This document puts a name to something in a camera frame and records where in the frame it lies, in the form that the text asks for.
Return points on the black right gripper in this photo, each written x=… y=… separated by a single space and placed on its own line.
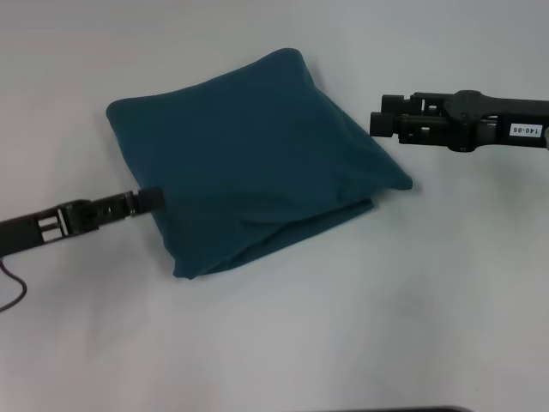
x=493 y=124

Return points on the teal t-shirt with cream print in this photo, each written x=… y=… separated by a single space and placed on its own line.
x=240 y=163

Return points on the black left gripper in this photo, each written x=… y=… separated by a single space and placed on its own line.
x=30 y=229

